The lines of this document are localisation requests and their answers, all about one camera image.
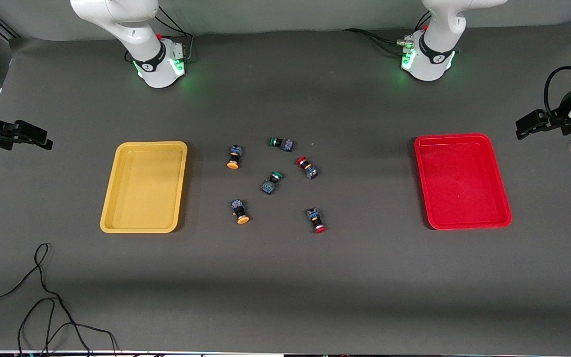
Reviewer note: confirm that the red push button switch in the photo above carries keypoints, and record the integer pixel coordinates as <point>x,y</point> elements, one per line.
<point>307,167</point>
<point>316,220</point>

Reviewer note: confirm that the green push button switch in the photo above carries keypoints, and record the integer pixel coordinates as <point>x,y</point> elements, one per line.
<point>271,182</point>
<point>281,143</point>

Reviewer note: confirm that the yellow push button switch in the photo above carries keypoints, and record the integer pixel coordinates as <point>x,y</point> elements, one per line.
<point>234,157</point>
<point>240,210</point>

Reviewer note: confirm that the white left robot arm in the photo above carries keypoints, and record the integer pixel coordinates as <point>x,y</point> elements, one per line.
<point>439,44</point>

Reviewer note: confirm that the red plastic tray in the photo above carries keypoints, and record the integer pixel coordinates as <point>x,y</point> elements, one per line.
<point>461,181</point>

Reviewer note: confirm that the yellow plastic tray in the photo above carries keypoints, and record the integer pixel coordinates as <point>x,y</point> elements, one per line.
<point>145,187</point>

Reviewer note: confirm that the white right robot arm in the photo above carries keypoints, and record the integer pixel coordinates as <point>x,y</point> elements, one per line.
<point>132,29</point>

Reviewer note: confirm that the dark grey table mat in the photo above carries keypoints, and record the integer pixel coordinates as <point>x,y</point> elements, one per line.
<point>285,277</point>

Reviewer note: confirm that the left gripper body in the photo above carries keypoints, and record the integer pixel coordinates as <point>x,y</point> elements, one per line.
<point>556,120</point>

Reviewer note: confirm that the aluminium frame rail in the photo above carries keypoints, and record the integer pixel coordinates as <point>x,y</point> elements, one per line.
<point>0,24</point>

